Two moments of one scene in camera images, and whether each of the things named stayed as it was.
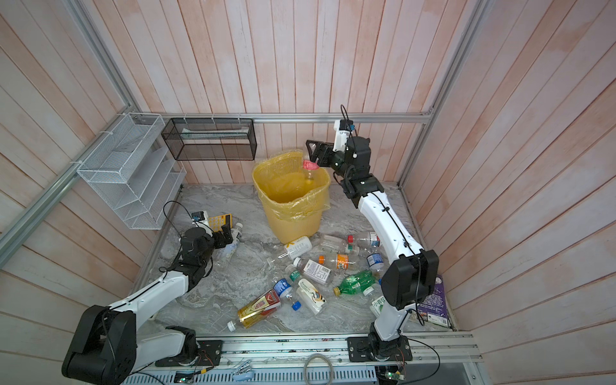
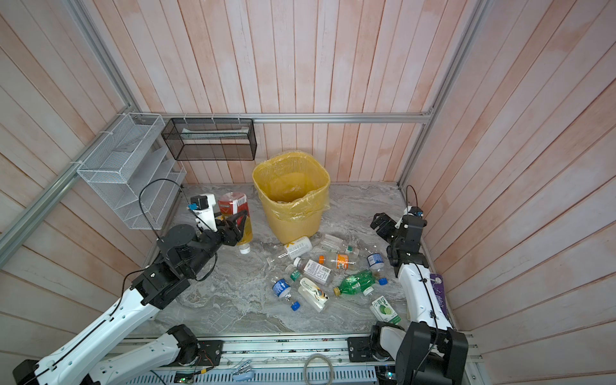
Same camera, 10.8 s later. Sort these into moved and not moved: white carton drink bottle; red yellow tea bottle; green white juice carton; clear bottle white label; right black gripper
Moved: right black gripper; red yellow tea bottle
Not moved: clear bottle white label; white carton drink bottle; green white juice carton
